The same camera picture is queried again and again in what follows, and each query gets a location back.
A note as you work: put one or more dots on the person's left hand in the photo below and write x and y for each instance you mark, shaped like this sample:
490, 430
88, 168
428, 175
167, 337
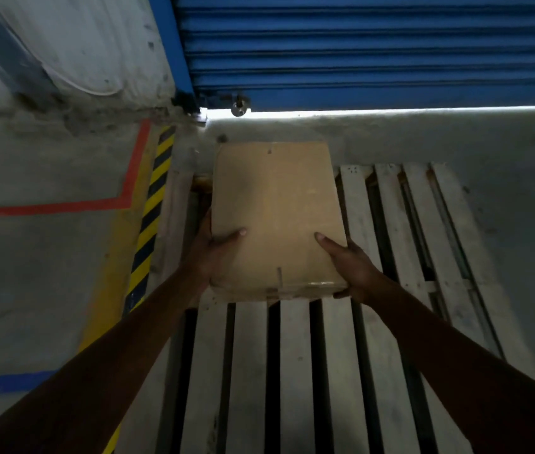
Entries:
201, 264

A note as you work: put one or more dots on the person's right hand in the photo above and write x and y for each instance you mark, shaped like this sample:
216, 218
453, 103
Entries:
357, 274

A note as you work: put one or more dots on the plain cardboard box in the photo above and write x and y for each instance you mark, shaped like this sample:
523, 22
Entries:
277, 198

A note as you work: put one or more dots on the wooden pallet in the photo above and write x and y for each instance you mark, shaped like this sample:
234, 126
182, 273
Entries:
296, 373

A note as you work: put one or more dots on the person's right forearm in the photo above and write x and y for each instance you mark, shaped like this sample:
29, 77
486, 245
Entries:
461, 364

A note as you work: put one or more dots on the person's left forearm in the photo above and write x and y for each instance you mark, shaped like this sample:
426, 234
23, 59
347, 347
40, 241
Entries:
83, 373

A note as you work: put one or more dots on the yellow black hazard tape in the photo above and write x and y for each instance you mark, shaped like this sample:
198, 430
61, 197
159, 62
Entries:
154, 193

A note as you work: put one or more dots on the red floor tape line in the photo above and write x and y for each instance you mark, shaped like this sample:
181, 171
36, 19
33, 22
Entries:
59, 206

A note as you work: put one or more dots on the metal shutter latch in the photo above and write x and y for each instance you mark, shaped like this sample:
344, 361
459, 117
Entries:
240, 107

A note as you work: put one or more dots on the blue floor tape line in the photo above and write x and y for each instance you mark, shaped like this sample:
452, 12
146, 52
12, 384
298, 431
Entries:
2, 383

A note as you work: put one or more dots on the blue roller shutter door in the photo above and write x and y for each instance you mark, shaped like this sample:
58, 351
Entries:
367, 42

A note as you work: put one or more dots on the blue shutter guide rail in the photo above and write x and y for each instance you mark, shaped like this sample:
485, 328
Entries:
168, 42

